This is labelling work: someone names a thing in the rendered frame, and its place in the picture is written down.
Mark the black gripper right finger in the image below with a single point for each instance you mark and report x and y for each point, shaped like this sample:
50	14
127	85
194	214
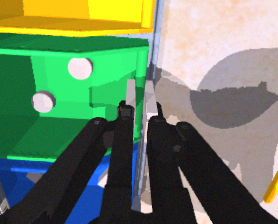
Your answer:
223	197

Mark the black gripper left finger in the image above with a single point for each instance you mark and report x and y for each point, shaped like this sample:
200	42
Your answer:
53	197

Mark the blue open bin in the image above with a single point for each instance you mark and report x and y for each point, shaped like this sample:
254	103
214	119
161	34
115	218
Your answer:
16	185

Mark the grey metal shelf frame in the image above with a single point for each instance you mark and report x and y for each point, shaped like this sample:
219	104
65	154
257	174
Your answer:
153	40

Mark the yellow bar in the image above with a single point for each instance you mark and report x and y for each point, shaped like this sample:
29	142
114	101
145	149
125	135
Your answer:
272	190

